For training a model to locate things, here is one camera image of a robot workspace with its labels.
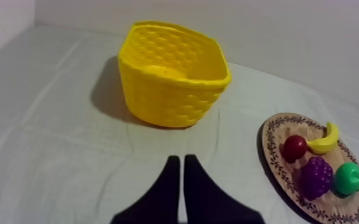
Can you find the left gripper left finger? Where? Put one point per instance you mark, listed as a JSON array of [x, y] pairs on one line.
[[160, 200]]

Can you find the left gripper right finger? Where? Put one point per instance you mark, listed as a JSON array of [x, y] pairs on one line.
[[204, 200]]

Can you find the round wooden board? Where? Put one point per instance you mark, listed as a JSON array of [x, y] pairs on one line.
[[292, 181]]

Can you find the yellow plastic basket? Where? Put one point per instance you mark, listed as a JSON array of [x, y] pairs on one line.
[[170, 78]]

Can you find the green toy pear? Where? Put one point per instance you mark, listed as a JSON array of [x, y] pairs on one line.
[[348, 178]]

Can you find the small red fruit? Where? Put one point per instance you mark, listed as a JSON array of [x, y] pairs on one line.
[[293, 147]]

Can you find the purple toy grapes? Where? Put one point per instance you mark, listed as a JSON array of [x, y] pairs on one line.
[[315, 178]]

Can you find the yellow toy banana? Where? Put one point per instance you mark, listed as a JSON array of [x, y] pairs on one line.
[[326, 142]]

